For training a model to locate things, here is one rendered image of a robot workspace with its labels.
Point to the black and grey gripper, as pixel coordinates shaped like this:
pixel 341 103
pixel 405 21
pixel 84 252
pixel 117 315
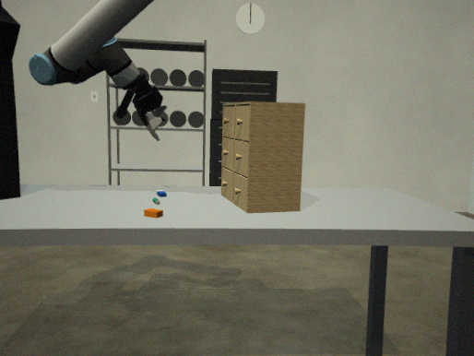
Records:
pixel 144 100

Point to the light wooden chest of drawers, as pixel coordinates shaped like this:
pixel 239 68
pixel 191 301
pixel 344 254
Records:
pixel 275 156

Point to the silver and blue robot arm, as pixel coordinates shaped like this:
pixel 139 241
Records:
pixel 82 53

